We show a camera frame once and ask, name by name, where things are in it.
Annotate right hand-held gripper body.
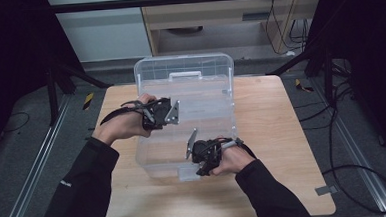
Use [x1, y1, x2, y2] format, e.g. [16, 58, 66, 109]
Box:
[183, 126, 224, 169]

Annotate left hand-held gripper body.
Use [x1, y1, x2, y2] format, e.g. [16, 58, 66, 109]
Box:
[139, 95, 183, 132]

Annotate clear plastic storage box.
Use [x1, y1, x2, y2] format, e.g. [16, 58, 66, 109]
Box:
[129, 51, 242, 186]

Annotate person's right hand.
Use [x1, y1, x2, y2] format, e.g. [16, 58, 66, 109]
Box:
[209, 143, 258, 177]

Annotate person's left hand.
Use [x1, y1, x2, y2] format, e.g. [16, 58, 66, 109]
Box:
[89, 91, 161, 148]

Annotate yellow black tape strip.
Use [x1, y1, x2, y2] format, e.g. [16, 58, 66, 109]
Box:
[294, 77, 315, 94]
[81, 92, 96, 111]

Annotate white cabinet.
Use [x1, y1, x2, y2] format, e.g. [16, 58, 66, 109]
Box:
[46, 0, 154, 66]

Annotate black metal stand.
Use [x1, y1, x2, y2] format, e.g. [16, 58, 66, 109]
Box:
[43, 55, 117, 128]
[264, 43, 337, 110]

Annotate light wooden desk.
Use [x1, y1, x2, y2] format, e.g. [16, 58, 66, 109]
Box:
[136, 0, 326, 64]

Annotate grey tape piece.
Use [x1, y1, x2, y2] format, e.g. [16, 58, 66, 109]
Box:
[314, 184, 340, 197]

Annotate black curtain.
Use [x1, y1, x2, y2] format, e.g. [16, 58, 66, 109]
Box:
[302, 0, 386, 168]
[0, 0, 89, 162]

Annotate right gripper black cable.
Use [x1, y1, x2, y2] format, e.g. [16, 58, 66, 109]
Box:
[220, 135, 259, 162]

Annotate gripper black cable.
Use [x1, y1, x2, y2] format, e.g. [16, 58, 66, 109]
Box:
[220, 135, 259, 162]
[97, 98, 150, 126]

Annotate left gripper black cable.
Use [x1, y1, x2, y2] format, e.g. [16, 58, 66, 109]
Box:
[97, 98, 150, 126]

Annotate black horizontal frame bar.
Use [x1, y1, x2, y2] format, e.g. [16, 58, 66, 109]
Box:
[49, 0, 324, 15]

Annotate thin black floor cable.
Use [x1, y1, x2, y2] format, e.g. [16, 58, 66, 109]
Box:
[1, 110, 32, 134]

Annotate aluminium floor rail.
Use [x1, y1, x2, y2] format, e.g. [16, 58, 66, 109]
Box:
[312, 73, 386, 217]
[0, 94, 80, 217]

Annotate black cables under desk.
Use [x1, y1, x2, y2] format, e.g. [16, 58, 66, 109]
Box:
[262, 0, 313, 58]

